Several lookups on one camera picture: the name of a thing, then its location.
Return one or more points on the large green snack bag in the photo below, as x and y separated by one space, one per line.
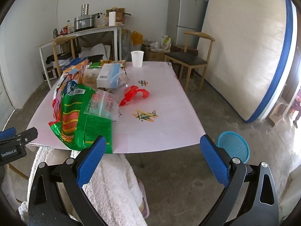
73 122

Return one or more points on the person's white fleece pants leg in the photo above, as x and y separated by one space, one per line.
112 188

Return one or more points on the white mattress with blue edge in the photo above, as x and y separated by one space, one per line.
247 51

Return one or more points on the blue snack bag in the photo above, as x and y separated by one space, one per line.
67 87

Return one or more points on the steel canister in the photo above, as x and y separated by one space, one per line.
85 9

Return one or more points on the group of condiment bottles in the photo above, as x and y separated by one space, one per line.
67 28

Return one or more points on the beige snack packet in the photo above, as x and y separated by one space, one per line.
120 62

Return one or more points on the brown cardboard box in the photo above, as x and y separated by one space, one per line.
121 15

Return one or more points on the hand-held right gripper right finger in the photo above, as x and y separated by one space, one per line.
215 160

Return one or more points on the blue mesh wastebasket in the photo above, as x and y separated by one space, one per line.
232 144

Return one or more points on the white side table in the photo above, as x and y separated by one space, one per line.
98 29

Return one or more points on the clear bread bag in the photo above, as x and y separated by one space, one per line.
90 77

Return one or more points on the red plastic wrapper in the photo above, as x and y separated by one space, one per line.
131 93

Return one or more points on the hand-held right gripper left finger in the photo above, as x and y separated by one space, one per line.
91 160

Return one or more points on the yellow bag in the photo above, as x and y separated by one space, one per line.
136 37

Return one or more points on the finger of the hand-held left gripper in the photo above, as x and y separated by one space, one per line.
7 133
28 135

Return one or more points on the clear zip bag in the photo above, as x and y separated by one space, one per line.
101 103

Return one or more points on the pink wrapper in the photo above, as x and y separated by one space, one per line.
56 108

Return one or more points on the paper towel roll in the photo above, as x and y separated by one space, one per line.
112 18

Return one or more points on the small green packet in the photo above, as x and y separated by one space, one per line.
95 64

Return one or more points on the wooden chair with dark seat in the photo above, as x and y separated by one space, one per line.
185 60

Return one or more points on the wooden stool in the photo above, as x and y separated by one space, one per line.
278 115

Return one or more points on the pale box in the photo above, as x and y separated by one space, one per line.
105 74

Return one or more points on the white sack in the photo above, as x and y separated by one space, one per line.
94 50

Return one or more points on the small printed box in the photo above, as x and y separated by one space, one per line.
50 74

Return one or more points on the orange snack bag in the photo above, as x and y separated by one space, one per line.
75 71

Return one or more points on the black cloth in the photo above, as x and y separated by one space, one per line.
58 57

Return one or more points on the grey door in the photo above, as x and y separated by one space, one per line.
4 103

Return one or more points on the white plastic bag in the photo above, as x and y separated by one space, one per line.
165 42

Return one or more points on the cardboard box with paper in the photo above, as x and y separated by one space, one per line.
154 56

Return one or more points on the grey plastic bag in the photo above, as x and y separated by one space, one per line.
127 42

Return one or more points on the grey refrigerator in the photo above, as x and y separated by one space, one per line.
185 11

